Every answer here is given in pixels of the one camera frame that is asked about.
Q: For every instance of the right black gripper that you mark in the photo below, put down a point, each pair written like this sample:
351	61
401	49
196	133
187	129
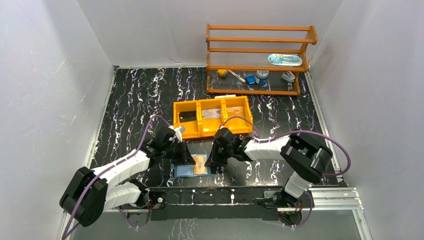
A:
214	159

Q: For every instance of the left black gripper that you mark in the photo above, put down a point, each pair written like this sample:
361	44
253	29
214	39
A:
180	151

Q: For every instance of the blue card holder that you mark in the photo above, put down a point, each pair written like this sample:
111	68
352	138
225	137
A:
185	171

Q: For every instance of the orange credit card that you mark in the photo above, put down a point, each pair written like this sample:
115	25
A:
235	111
199	167

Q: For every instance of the yellow three-compartment bin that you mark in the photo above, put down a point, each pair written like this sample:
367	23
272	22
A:
202	118

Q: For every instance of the orange wooden shelf rack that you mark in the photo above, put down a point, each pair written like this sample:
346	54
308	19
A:
245	49

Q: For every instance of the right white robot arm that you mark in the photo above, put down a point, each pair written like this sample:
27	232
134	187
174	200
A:
308	158

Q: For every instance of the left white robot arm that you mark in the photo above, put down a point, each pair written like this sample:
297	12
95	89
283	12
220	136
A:
94	191

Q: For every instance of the black credit card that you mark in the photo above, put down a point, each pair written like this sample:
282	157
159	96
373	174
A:
187	116

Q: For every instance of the silver credit card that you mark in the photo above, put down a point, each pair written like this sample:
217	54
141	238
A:
213	113

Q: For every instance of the white rectangular box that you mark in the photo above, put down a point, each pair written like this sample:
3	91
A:
225	96

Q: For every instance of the yellow sponge block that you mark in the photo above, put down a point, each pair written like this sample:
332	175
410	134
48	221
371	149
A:
222	73

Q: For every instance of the blue small box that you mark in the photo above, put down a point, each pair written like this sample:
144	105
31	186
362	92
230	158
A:
250	79

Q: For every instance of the white marker pen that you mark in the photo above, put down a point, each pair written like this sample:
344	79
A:
237	76

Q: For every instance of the grey tape dispenser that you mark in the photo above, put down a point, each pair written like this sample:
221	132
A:
288	76

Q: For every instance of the blue blister pack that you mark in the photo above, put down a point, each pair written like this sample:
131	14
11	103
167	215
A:
279	59

